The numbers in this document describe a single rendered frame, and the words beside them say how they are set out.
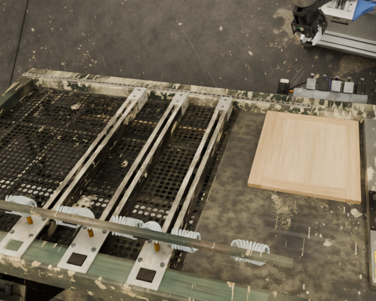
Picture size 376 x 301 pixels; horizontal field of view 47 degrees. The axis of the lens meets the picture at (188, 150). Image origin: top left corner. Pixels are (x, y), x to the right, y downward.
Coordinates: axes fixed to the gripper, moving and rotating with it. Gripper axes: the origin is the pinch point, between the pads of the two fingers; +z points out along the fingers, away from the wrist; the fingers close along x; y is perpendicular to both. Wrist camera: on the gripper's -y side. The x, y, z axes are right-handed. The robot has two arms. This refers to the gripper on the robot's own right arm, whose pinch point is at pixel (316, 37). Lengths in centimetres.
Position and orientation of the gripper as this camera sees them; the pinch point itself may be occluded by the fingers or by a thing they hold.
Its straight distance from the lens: 157.6
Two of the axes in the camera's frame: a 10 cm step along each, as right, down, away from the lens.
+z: 3.6, 4.5, 8.2
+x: 7.5, 3.7, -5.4
